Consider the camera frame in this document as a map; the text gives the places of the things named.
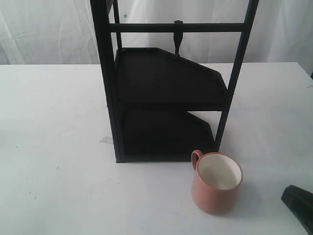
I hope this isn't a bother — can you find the pink ceramic mug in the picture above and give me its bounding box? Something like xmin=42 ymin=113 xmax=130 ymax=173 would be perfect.
xmin=191 ymin=150 xmax=243 ymax=215

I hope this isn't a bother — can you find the black metal shelf rack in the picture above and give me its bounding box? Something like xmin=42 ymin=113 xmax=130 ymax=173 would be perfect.
xmin=90 ymin=0 xmax=258 ymax=163

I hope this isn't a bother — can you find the clear tape piece near rack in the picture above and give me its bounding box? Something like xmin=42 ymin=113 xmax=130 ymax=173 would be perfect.
xmin=100 ymin=137 xmax=113 ymax=144

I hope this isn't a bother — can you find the white backdrop curtain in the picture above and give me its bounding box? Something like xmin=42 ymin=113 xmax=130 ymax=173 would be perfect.
xmin=0 ymin=0 xmax=313 ymax=71

